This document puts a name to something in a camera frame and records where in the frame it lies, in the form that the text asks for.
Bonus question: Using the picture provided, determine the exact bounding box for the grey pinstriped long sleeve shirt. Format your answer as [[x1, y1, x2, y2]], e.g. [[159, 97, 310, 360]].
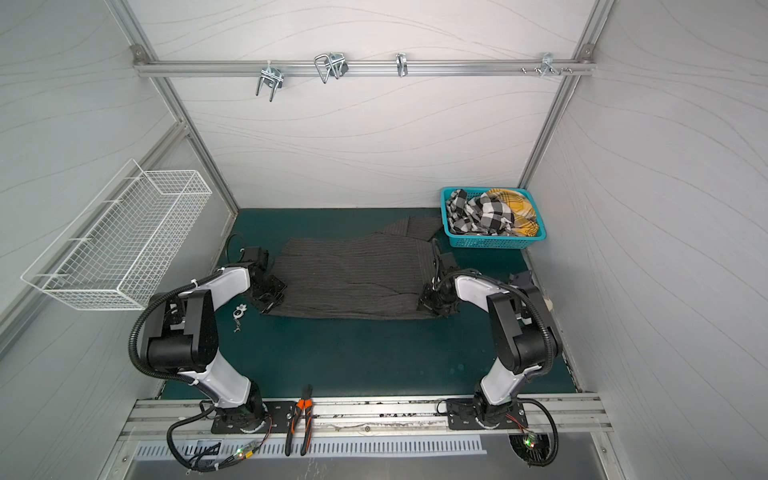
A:
[[269, 216, 442, 321]]

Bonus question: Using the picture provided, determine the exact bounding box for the yellow patterned shirt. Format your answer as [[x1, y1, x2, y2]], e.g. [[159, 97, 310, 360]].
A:
[[487, 189, 540, 237]]

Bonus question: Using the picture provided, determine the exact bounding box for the metal ring clip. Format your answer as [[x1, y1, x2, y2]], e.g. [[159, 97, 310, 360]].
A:
[[395, 53, 408, 78]]

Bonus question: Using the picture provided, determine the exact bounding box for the metal bracket hook right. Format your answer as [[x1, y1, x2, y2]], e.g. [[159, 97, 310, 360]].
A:
[[520, 52, 573, 77]]

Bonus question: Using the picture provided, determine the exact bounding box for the teal plastic basket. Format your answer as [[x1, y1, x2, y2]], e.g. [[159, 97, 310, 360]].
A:
[[441, 187, 547, 250]]

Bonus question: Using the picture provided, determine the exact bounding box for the white wire wall basket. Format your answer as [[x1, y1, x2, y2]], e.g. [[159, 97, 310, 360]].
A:
[[20, 159, 212, 311]]

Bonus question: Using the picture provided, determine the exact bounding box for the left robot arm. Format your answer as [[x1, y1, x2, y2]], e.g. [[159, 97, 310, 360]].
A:
[[128, 247, 285, 422]]

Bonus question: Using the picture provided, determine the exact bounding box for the small metal clip on table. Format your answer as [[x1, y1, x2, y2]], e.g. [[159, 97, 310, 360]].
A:
[[232, 304, 247, 333]]

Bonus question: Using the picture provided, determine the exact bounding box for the dark purple plastic object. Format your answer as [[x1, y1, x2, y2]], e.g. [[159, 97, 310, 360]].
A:
[[509, 270, 536, 291]]

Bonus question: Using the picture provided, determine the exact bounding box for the metal clamp hook left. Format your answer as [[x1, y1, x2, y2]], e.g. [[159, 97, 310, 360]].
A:
[[255, 62, 284, 102]]

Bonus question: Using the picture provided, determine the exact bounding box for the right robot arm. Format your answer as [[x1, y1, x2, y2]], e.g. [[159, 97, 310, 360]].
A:
[[419, 253, 562, 428]]

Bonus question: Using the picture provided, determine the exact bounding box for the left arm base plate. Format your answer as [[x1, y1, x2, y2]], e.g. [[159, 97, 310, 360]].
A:
[[211, 400, 296, 435]]

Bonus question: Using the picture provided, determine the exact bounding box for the white slotted vent strip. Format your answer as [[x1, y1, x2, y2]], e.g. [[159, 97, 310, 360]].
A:
[[134, 435, 487, 463]]

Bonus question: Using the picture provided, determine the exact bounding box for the aluminium crossbar rail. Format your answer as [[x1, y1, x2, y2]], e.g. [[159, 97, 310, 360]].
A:
[[134, 57, 597, 78]]

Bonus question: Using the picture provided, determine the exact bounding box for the left black cable bundle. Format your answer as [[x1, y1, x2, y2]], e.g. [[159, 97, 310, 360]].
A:
[[165, 403, 272, 474]]

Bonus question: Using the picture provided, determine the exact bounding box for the metal clamp hook middle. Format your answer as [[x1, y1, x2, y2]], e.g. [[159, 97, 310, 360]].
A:
[[313, 52, 349, 84]]

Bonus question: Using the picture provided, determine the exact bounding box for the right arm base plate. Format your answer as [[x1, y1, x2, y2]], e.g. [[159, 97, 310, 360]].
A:
[[435, 397, 529, 432]]

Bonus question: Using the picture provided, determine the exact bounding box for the black white checked shirt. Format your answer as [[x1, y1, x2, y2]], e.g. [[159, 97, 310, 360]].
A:
[[444, 189, 515, 236]]

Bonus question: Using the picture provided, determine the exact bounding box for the metal clamp hook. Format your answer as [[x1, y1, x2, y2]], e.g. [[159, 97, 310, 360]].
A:
[[313, 52, 349, 84], [255, 62, 284, 102]]

